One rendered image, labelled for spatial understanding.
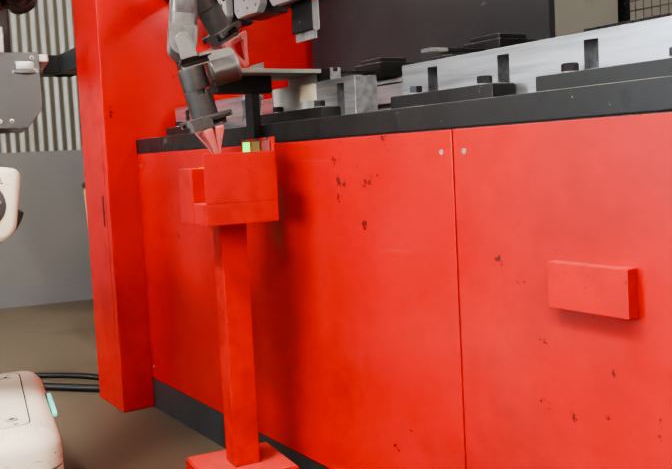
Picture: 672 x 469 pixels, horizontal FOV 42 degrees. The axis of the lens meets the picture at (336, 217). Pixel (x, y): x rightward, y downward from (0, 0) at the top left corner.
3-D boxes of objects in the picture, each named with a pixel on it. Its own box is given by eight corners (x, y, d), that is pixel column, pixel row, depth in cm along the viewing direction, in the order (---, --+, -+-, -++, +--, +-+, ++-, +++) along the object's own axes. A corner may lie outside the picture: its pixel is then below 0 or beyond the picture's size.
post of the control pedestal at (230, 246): (226, 459, 199) (211, 221, 196) (251, 454, 202) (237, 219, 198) (234, 467, 194) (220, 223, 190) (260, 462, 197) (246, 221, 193)
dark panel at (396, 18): (316, 125, 314) (309, 0, 311) (321, 125, 315) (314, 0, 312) (552, 100, 218) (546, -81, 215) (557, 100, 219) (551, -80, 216)
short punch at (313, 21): (293, 43, 222) (290, 4, 221) (299, 43, 223) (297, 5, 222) (313, 37, 213) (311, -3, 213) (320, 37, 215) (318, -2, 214)
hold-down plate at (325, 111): (260, 126, 224) (259, 114, 224) (278, 126, 227) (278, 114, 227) (321, 119, 199) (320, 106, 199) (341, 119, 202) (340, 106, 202)
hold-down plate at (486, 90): (390, 111, 177) (389, 96, 177) (411, 111, 180) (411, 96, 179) (493, 99, 151) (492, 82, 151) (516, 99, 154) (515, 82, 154)
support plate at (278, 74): (188, 80, 212) (188, 76, 212) (284, 80, 226) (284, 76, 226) (220, 72, 196) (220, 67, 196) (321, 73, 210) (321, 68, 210)
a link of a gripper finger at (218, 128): (234, 157, 185) (221, 114, 184) (203, 168, 182) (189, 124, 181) (224, 158, 191) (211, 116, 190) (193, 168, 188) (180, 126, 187)
